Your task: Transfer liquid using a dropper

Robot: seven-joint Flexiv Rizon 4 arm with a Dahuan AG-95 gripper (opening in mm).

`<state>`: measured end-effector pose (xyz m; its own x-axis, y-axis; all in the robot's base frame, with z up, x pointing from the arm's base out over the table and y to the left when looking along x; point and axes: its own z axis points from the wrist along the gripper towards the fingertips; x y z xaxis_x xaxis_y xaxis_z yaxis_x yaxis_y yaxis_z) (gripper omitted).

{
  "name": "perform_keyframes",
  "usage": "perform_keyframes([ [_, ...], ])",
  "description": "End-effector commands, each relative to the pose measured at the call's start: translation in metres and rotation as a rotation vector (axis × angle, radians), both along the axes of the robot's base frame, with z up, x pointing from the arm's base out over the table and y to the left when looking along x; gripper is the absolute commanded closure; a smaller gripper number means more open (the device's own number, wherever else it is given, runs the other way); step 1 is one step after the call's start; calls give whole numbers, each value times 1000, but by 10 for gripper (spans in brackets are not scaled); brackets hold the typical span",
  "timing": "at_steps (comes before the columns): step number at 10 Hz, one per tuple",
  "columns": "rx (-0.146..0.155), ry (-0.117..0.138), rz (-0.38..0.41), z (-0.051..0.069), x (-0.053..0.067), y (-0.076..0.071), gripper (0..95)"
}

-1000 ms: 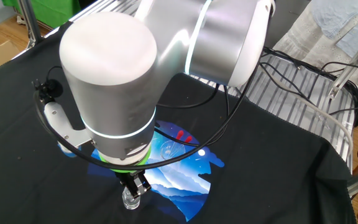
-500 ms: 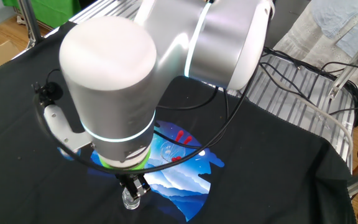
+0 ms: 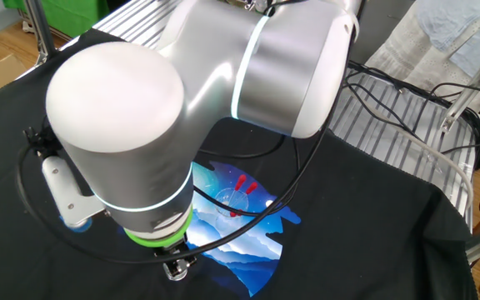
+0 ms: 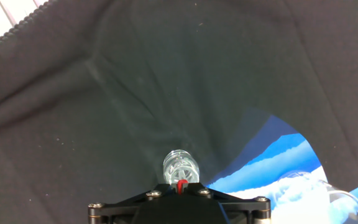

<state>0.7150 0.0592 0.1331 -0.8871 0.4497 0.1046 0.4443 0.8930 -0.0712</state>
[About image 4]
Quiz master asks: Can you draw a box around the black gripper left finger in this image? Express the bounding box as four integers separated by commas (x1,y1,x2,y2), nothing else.
88,183,178,224

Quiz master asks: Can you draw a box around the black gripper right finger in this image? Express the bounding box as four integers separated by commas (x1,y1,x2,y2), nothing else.
187,183,272,224

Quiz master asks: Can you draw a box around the red bulb glass dropper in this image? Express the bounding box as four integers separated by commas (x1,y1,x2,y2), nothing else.
176,179,188,194

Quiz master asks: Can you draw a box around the tall clear glass beaker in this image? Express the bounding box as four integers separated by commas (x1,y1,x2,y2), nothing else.
278,170,358,224

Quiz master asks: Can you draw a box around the small clear glass vial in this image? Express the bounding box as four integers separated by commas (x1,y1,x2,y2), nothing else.
162,149,201,185

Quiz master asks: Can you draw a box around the black cloth with blue print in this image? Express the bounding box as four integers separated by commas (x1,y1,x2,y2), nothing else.
0,0,358,224

